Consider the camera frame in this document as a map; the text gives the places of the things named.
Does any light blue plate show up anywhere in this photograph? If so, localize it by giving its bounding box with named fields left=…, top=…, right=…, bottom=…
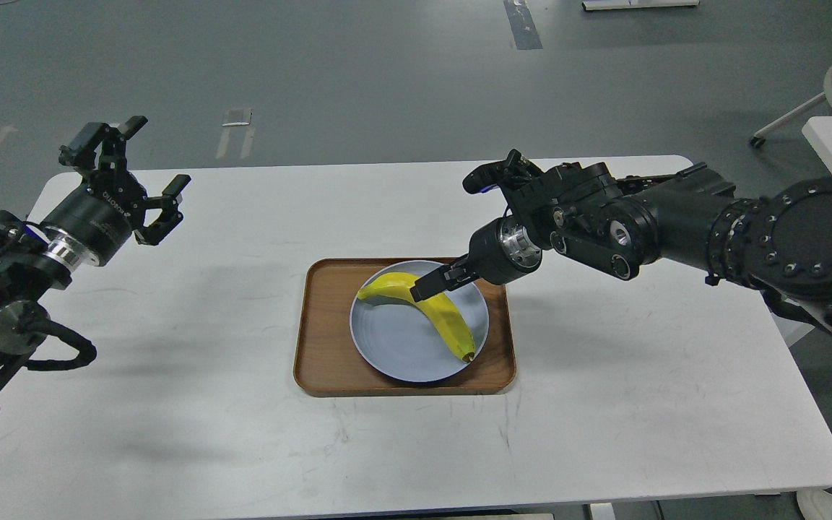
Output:
left=349, top=259, right=490, bottom=383

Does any yellow banana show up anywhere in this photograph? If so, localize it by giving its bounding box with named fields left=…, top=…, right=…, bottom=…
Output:
left=356, top=271, right=476, bottom=363

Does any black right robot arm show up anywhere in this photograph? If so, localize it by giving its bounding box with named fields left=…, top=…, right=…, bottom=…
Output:
left=412, top=150, right=832, bottom=335

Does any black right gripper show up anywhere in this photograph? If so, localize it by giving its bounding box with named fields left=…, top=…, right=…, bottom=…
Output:
left=410, top=218, right=542, bottom=303

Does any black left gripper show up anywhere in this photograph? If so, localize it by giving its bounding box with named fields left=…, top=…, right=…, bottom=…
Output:
left=42, top=116, right=191, bottom=267

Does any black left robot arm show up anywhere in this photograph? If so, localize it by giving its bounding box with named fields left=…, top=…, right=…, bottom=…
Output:
left=0, top=116, right=191, bottom=392

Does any white shoe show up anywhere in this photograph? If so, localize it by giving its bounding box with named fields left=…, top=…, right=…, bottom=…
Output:
left=795, top=490, right=832, bottom=519

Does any brown wooden tray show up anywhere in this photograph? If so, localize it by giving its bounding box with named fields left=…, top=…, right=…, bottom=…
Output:
left=293, top=258, right=517, bottom=397

